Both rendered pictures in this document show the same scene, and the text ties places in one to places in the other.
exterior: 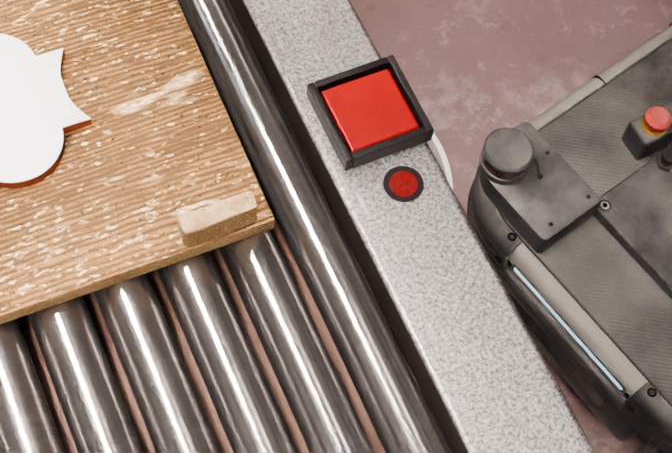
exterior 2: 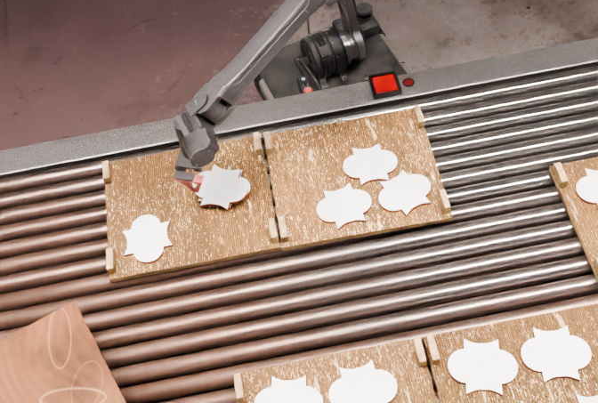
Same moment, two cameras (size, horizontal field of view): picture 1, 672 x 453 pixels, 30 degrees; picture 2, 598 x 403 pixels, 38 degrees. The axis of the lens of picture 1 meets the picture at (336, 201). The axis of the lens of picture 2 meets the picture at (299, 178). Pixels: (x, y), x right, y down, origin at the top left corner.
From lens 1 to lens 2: 1.74 m
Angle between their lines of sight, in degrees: 32
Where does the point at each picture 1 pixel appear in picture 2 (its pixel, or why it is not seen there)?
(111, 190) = (402, 142)
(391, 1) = not seen: hidden behind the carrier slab
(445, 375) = (468, 82)
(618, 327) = not seen: hidden behind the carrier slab
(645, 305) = not seen: hidden behind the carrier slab
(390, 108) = (385, 78)
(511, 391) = (474, 69)
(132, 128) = (382, 136)
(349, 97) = (380, 87)
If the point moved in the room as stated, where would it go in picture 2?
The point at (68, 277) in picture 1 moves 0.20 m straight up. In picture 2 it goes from (428, 154) to (431, 101)
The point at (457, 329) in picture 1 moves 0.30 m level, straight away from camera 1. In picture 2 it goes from (455, 77) to (364, 35)
